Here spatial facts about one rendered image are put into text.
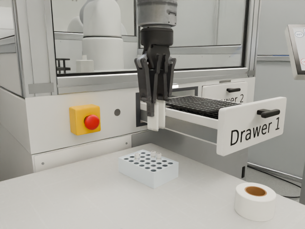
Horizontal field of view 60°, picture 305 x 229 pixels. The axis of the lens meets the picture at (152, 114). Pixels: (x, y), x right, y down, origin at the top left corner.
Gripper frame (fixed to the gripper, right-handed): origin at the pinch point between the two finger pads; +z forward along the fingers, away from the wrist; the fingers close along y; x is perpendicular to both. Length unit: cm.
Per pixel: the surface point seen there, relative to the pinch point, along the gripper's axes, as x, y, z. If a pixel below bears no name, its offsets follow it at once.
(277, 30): 25, 193, -35
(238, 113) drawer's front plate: -16.6, 9.6, -1.2
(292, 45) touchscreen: -9, 96, -19
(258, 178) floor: 23, 173, 90
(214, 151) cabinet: 9, 52, 27
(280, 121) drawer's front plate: -21.2, 30.7, 4.2
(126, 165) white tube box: 3.3, -7.3, 11.4
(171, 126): 2.4, 10.3, 5.4
